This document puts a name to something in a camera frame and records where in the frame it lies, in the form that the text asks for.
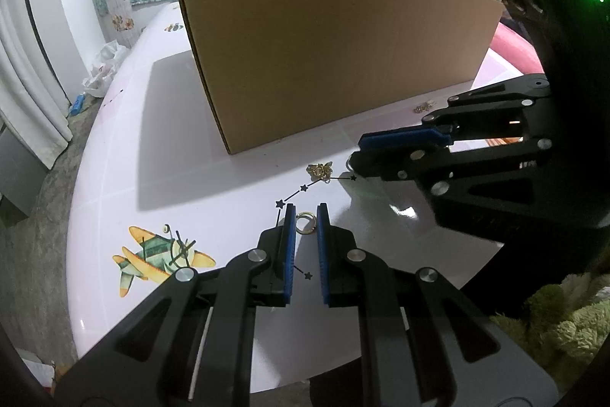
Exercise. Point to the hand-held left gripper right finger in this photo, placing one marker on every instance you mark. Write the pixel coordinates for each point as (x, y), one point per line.
(323, 254)

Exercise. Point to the small blue packet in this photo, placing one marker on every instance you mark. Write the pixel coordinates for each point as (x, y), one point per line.
(76, 104)

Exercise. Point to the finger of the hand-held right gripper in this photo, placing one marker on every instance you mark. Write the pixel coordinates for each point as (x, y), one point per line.
(395, 161)
(405, 137)

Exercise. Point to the pink floral blanket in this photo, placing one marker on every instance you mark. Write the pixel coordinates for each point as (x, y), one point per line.
(514, 52)

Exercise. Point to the grey-green fuzzy blanket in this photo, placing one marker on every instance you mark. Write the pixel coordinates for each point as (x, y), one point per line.
(557, 330)

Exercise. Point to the small gold earrings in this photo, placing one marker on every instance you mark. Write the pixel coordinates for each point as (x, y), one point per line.
(423, 105)

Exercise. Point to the grey cabinet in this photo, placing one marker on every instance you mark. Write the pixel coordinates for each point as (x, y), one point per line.
(19, 178)

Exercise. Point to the brown cardboard box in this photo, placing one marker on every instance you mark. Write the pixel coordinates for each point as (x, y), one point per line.
(333, 54)

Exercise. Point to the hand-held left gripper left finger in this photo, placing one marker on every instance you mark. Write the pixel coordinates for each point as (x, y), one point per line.
(287, 254)

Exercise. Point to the white curtain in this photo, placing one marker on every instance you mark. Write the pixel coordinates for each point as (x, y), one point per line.
(24, 92)

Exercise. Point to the white plastic bag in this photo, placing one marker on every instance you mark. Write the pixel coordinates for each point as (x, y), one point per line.
(102, 68)

